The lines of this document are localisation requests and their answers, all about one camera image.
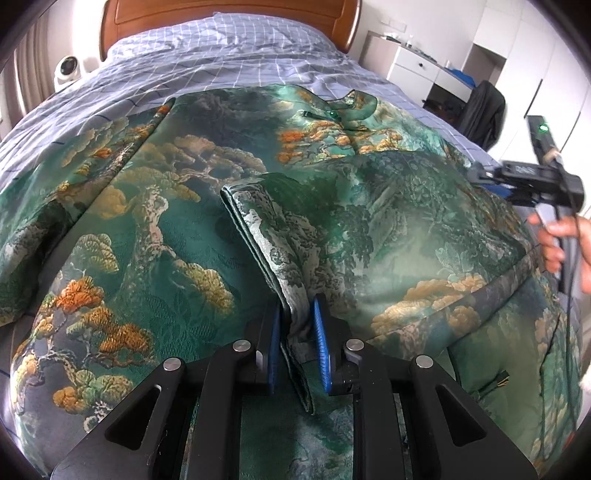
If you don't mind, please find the wooden headboard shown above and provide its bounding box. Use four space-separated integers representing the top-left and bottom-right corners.
98 0 363 61

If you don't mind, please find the dark jacket on chair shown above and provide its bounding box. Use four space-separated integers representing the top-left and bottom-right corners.
455 80 506 151

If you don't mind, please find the beige curtain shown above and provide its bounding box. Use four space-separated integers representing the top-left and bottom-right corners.
10 14 54 124

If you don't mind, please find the person's right hand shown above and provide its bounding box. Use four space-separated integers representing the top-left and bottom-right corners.
527 213 591 294

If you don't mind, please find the blue checked bed cover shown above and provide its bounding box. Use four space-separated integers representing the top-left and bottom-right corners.
1 13 498 187

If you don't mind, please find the white desk with drawers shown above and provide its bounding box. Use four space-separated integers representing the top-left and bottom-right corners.
360 31 473 107

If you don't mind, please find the green brocade jacket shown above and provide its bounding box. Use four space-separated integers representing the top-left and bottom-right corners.
1 85 581 479

